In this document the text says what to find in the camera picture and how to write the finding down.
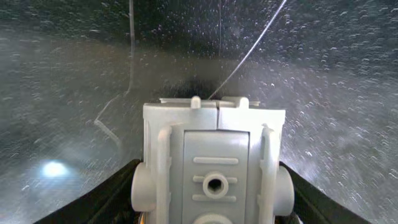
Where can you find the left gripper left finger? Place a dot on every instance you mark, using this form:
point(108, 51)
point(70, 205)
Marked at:
point(105, 199)

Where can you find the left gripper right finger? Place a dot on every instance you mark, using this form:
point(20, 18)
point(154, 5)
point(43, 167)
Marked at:
point(317, 205)

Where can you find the grey and yellow toy truck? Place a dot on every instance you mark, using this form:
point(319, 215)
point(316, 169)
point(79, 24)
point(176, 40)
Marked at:
point(214, 161)

